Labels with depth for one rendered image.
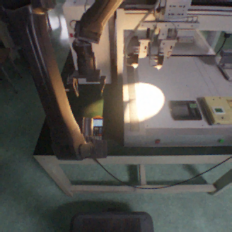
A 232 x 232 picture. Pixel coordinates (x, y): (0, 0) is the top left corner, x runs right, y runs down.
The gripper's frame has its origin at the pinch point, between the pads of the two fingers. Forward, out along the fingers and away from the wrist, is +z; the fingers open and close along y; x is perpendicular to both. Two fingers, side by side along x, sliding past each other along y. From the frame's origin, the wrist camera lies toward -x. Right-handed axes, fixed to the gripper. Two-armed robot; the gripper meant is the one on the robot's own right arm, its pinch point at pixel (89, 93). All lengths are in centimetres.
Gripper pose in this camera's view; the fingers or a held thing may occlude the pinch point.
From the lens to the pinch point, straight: 71.5
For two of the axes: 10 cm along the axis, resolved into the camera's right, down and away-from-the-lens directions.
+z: 0.2, 8.2, 5.7
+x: 0.0, 5.7, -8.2
